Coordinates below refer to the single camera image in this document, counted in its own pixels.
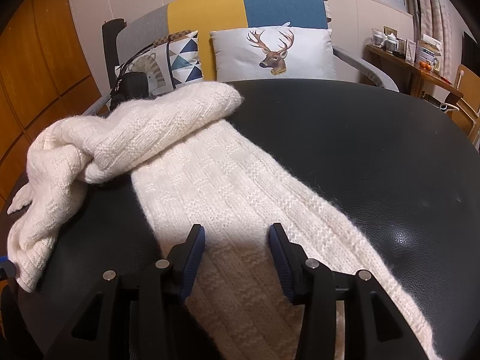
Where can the group of small jars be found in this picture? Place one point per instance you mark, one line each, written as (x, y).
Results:
(388, 43)

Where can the triangle print pillow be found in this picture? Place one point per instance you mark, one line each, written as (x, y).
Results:
(180, 60)

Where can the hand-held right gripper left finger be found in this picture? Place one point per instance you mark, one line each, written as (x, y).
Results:
(195, 258)

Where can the deer print pillow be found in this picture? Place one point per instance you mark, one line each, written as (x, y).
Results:
(232, 56)

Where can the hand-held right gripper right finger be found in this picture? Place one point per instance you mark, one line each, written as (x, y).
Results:
(281, 262)

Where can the black handbag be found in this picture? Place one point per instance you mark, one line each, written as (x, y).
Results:
(131, 86)

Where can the white plastic object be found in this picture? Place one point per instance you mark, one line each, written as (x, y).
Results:
(450, 108)

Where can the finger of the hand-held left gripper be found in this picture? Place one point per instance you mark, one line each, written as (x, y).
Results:
(5, 268)

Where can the wooden wardrobe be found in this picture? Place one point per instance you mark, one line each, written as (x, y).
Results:
(45, 45)

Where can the wooden chair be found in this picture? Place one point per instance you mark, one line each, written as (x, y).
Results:
(467, 82)

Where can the striped beige curtain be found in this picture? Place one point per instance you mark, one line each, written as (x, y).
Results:
(431, 7)

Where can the stack of paper boxes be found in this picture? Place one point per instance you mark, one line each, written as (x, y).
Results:
(429, 50)

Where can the wooden side table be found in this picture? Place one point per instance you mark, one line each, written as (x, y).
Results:
(408, 67)

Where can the white knit sweater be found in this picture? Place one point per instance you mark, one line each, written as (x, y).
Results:
(225, 180)

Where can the grey yellow blue sofa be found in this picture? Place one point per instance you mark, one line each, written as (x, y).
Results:
(281, 3)

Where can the black television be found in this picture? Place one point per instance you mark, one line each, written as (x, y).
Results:
(471, 54)

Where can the tangerines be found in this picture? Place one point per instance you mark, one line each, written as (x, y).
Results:
(425, 65)

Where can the white standing card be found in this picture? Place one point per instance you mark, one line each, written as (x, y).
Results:
(410, 50)

